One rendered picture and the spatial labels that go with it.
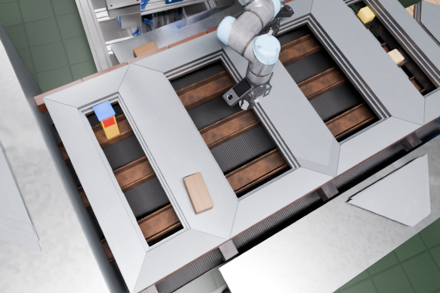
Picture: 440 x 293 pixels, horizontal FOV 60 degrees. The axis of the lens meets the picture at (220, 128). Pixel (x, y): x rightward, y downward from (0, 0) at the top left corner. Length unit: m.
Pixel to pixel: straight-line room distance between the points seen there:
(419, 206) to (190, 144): 0.89
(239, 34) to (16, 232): 0.79
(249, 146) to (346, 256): 0.61
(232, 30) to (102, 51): 1.34
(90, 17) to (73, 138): 1.24
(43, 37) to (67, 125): 1.41
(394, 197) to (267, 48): 0.82
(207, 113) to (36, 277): 1.00
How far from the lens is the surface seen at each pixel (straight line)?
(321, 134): 1.47
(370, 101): 1.67
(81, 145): 1.38
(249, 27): 1.13
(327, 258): 1.48
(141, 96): 1.43
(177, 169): 1.31
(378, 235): 1.58
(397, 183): 1.62
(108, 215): 1.29
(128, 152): 1.69
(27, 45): 2.76
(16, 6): 2.98
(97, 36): 2.41
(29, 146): 1.21
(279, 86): 1.51
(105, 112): 1.39
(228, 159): 1.68
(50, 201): 1.15
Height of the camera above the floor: 2.12
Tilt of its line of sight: 65 degrees down
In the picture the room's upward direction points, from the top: 16 degrees clockwise
